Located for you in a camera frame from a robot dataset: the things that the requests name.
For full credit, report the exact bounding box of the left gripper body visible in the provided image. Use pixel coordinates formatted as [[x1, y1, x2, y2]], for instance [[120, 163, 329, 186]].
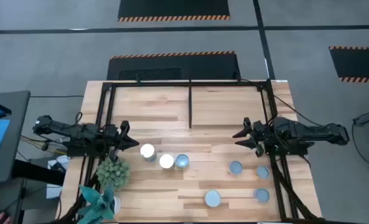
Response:
[[103, 120, 131, 162]]

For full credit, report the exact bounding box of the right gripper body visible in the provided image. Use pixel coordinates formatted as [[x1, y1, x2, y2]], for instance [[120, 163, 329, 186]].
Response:
[[243, 117, 271, 157]]

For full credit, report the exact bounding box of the large green-label tin can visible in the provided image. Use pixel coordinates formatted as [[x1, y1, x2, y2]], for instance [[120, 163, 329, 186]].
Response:
[[139, 142, 157, 162], [203, 189, 222, 208]]

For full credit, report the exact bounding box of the small orange-label tin can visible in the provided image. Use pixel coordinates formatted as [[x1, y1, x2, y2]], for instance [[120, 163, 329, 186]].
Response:
[[253, 187, 271, 205], [255, 164, 271, 180], [228, 160, 244, 176]]

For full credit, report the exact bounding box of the large orange-label tin can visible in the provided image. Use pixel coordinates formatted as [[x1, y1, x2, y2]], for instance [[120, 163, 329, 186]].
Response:
[[158, 153, 175, 170]]

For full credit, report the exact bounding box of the small green-label tin can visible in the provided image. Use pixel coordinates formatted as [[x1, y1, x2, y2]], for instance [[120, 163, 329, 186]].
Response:
[[174, 154, 190, 170]]

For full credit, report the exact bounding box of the green succulent ball plant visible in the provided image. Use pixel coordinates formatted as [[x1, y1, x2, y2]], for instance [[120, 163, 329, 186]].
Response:
[[96, 156, 131, 191]]

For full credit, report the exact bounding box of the white plant pot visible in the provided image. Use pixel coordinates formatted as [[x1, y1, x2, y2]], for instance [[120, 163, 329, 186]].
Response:
[[113, 195, 122, 215]]

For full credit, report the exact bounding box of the teal leafy artificial plant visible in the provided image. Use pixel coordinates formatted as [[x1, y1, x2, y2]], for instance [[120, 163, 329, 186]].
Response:
[[77, 185, 116, 224]]

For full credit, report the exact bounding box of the black hazard-striped floor mat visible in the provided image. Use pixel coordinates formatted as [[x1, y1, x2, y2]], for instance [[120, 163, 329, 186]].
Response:
[[118, 0, 231, 22], [329, 45, 369, 84], [106, 51, 241, 81]]

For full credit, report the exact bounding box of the white paper sheet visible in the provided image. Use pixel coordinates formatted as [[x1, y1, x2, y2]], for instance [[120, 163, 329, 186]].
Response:
[[46, 183, 63, 200]]

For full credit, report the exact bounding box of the black desk beam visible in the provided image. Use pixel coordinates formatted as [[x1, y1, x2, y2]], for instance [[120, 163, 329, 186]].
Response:
[[11, 159, 66, 187]]

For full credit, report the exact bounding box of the black floor tape strip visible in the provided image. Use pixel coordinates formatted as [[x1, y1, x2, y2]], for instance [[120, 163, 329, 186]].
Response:
[[0, 25, 369, 35], [253, 0, 276, 80]]

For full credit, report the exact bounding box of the grey monitor with blue screen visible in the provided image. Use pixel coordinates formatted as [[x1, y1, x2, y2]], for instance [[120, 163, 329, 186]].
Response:
[[0, 90, 32, 185]]

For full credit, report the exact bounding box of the grey desk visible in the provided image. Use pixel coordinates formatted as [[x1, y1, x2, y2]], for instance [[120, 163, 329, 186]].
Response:
[[0, 177, 28, 224]]

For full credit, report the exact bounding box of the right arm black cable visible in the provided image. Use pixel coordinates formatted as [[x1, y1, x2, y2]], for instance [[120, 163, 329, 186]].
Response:
[[273, 93, 328, 127]]

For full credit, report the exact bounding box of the black aluminium rig frame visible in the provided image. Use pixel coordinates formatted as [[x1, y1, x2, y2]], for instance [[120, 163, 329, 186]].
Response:
[[55, 77, 327, 224]]

